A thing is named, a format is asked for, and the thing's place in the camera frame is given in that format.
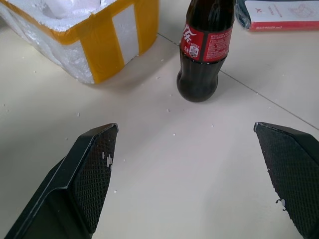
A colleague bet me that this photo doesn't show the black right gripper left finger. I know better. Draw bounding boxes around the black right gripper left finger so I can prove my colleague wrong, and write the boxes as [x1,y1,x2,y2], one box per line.
[4,122,119,239]

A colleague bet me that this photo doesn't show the cola bottle with red label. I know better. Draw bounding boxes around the cola bottle with red label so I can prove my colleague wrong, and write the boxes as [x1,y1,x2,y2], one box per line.
[176,0,237,103]

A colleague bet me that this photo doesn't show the white and red tissue pack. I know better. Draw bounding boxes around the white and red tissue pack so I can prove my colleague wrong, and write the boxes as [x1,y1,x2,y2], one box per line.
[243,0,319,32]

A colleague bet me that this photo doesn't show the white foam box yellow tape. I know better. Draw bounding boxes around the white foam box yellow tape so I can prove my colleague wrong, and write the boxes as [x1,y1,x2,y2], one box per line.
[0,0,160,85]

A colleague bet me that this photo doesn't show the dark blue pouch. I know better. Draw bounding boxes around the dark blue pouch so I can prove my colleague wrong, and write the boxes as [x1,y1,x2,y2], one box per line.
[235,0,252,28]

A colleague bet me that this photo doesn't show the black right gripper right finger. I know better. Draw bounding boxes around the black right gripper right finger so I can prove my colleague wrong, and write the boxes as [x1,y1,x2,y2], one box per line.
[253,121,319,239]

